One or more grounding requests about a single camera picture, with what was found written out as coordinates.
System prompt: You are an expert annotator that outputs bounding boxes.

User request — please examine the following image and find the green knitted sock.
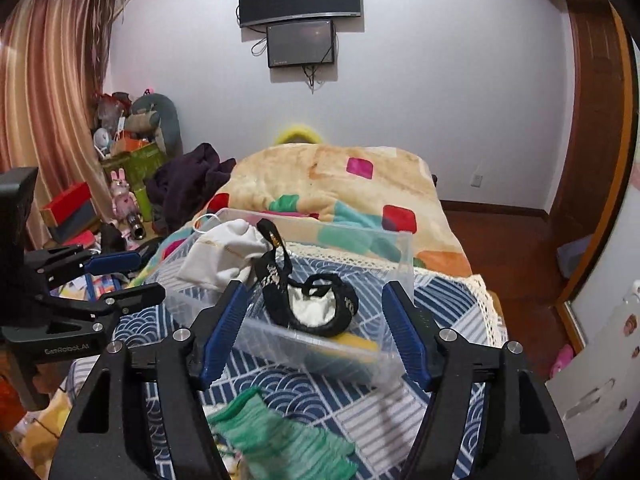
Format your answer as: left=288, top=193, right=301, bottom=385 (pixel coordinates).
left=206, top=387, right=358, bottom=479

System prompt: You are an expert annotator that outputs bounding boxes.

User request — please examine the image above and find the white drawstring pouch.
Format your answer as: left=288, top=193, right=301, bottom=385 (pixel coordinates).
left=177, top=219, right=271, bottom=292

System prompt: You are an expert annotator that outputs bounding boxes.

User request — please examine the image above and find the yellow green sponge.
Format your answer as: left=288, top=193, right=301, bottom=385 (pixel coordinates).
left=303, top=333, right=380, bottom=377

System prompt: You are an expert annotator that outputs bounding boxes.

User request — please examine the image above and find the clear plastic storage box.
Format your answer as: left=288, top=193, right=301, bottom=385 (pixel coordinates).
left=154, top=209, right=413, bottom=387

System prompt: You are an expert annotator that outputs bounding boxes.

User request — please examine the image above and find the black studded pouch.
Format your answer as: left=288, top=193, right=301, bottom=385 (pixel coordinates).
left=253, top=219, right=359, bottom=338

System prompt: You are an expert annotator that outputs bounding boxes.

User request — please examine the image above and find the red box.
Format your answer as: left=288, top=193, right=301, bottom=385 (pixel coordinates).
left=40, top=182, right=91, bottom=228

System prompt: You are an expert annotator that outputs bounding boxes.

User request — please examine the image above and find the pink bunny plush toy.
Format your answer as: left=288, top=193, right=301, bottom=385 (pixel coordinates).
left=111, top=168, right=139, bottom=221

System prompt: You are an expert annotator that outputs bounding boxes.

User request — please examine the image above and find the yellow plush cushion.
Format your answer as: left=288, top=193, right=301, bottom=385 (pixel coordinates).
left=15, top=389, right=72, bottom=479

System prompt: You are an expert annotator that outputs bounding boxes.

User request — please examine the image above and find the green cardboard box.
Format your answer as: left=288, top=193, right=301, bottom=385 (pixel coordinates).
left=100, top=143, right=167, bottom=193

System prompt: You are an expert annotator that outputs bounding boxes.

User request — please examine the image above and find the dark purple garment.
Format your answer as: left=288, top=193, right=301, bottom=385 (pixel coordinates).
left=145, top=143, right=236, bottom=237

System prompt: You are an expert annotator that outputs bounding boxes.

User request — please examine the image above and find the blue white patterned tablecloth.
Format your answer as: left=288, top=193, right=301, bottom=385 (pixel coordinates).
left=64, top=242, right=509, bottom=480

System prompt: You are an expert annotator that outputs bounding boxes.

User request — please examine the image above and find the grey green plush toy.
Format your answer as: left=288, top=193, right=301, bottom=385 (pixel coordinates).
left=125, top=93, right=183, bottom=158

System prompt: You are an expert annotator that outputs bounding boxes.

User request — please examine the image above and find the striped brown curtain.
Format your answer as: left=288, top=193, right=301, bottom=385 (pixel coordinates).
left=1, top=0, right=117, bottom=248

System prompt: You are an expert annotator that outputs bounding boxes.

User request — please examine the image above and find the brown wooden door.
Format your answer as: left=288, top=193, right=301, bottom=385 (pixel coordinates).
left=551, top=0, right=637, bottom=304

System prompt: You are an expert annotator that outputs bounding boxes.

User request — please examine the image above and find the yellow plush behind blanket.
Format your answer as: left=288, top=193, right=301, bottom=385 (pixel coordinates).
left=273, top=124, right=324, bottom=145

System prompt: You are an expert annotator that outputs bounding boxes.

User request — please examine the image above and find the colourful patchwork fleece blanket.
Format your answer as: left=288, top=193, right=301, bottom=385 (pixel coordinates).
left=144, top=144, right=472, bottom=278

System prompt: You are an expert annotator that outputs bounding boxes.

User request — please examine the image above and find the small black wall monitor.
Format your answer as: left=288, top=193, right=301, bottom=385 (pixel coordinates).
left=266, top=20, right=335, bottom=68

